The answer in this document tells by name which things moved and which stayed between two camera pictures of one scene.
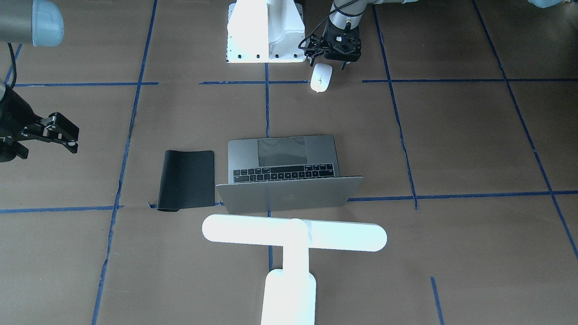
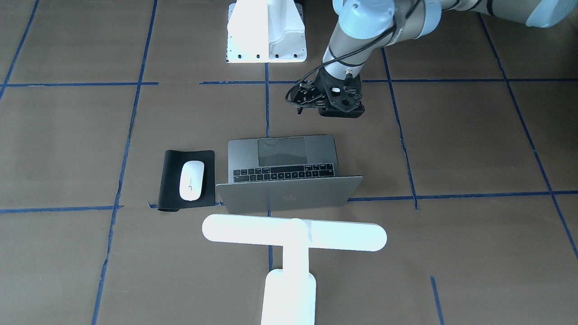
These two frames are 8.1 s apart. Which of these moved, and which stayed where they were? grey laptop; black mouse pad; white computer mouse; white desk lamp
Moved: white computer mouse
Stayed: grey laptop; white desk lamp; black mouse pad
